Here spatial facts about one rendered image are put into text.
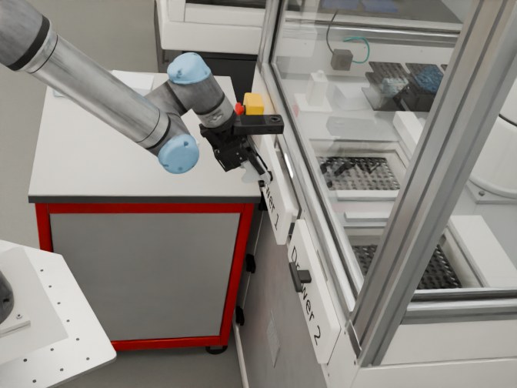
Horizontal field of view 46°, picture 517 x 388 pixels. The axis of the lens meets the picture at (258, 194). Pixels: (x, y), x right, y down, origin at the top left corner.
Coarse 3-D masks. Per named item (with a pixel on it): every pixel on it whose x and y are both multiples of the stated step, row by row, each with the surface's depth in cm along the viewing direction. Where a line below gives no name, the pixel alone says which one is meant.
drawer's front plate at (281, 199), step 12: (264, 144) 149; (264, 156) 149; (276, 156) 144; (276, 168) 140; (276, 180) 138; (264, 192) 149; (276, 192) 137; (288, 192) 134; (276, 204) 137; (288, 204) 131; (276, 216) 137; (288, 216) 131; (288, 228) 133; (276, 240) 137
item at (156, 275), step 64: (64, 128) 168; (192, 128) 178; (64, 192) 148; (128, 192) 151; (192, 192) 155; (256, 192) 159; (64, 256) 163; (128, 256) 167; (192, 256) 172; (128, 320) 185; (192, 320) 191
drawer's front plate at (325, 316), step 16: (304, 224) 127; (304, 240) 123; (304, 256) 122; (320, 272) 117; (320, 288) 114; (304, 304) 122; (320, 304) 112; (320, 320) 112; (336, 320) 108; (320, 336) 112; (336, 336) 108; (320, 352) 112
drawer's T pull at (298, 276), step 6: (294, 264) 120; (294, 270) 118; (300, 270) 119; (306, 270) 119; (294, 276) 117; (300, 276) 117; (306, 276) 118; (294, 282) 117; (300, 282) 116; (306, 282) 117; (300, 288) 115
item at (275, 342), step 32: (256, 224) 180; (256, 256) 179; (288, 256) 146; (256, 288) 179; (288, 288) 146; (256, 320) 179; (288, 320) 145; (256, 352) 179; (288, 352) 145; (256, 384) 179; (288, 384) 145; (320, 384) 122
